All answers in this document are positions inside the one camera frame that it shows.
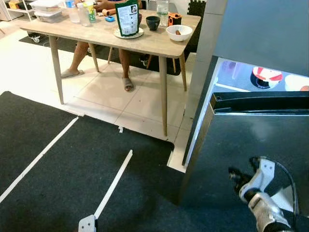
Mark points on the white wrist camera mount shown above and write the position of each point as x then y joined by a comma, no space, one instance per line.
88,224
263,174

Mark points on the grey fridge body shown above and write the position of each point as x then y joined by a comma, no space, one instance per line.
205,48

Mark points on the clear drinking glass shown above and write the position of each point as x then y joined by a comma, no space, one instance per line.
82,18

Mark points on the yellow green label bottle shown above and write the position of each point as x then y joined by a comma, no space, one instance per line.
91,12

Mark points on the green coffee bag white label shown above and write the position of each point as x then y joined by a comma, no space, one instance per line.
127,19

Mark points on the clear bottle blue cap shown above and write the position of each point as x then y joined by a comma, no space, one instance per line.
72,12

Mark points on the black foam puzzle tile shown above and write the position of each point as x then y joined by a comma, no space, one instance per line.
196,8

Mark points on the white bowl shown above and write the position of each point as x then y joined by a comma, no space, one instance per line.
172,35

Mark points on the patterned round plate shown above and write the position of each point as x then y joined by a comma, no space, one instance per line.
140,34

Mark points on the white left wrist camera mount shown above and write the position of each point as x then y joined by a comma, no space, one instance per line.
88,224

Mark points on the light wooden table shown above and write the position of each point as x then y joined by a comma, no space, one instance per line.
96,34

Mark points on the white shelf rack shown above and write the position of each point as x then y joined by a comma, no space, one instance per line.
19,10

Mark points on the small blue item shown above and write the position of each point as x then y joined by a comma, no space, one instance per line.
109,19

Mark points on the red white round container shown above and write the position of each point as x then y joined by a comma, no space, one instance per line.
267,76

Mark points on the dark blue carpet mat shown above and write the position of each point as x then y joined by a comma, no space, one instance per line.
58,193

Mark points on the tall clear water bottle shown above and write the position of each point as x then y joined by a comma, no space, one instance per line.
162,12

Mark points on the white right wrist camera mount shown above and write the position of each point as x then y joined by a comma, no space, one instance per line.
263,174

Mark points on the orange black small item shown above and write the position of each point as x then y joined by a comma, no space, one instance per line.
175,19

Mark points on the clear plastic food container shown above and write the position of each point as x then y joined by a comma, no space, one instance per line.
47,5
48,16

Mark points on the long white floor tape strip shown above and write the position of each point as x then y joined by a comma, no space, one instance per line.
113,183
38,159

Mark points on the dark cup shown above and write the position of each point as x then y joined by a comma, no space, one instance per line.
153,23

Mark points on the small white tape piece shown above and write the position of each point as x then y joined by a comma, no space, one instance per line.
120,129

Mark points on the seated person blue shirt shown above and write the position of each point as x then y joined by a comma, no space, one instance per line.
124,63

